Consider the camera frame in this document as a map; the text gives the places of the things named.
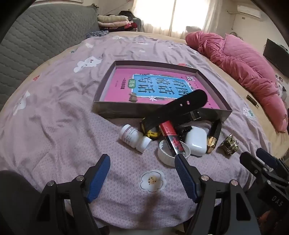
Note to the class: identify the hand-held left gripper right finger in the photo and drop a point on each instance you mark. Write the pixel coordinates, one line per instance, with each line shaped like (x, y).
(185, 178)

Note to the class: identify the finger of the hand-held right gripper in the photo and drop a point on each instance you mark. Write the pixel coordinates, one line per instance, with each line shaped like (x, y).
(252, 165)
(268, 159)

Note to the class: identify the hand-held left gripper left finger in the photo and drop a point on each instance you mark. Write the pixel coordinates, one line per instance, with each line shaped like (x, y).
(99, 178)

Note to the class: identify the white bottle cap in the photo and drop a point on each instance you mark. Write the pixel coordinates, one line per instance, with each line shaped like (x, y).
(164, 158)

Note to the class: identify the white earbuds case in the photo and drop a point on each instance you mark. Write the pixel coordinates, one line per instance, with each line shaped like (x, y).
(196, 140)

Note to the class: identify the black and gold lipstick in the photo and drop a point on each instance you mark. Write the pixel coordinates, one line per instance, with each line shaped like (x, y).
(213, 144)

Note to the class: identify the black hair clip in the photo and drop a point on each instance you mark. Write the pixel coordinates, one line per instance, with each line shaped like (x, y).
(182, 131)

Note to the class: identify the red lip gloss tube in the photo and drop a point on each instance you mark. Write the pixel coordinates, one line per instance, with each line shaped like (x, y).
(168, 132)

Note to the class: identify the white pill bottle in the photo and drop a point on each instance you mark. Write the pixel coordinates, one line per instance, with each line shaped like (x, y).
(131, 135)

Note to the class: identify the grey cardboard box tray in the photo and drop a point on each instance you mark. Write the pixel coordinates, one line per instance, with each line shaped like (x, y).
(117, 110)

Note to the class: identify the small black and gold box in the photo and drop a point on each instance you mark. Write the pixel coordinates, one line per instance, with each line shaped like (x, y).
(251, 101)

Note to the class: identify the purple floral bedsheet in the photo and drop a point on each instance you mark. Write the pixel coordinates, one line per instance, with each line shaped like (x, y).
(67, 124)

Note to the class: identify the pink and blue book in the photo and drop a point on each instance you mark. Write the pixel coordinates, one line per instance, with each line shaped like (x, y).
(126, 90)

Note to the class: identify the pink quilt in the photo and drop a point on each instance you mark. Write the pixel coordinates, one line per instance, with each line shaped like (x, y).
(243, 65)

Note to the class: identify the black television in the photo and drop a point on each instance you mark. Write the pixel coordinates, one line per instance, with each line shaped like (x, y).
(275, 56)

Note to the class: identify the dark patterned cloth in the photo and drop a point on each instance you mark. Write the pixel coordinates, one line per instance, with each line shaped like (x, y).
(97, 34)

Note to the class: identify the grey quilted headboard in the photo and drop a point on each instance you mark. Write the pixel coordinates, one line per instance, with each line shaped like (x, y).
(33, 45)

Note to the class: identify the white air conditioner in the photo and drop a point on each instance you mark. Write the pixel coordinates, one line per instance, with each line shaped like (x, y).
(248, 11)

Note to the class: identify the pile of folded clothes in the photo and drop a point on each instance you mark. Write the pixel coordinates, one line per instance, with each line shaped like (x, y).
(112, 22)

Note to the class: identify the white curtain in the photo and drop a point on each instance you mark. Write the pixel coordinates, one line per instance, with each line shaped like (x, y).
(158, 18)

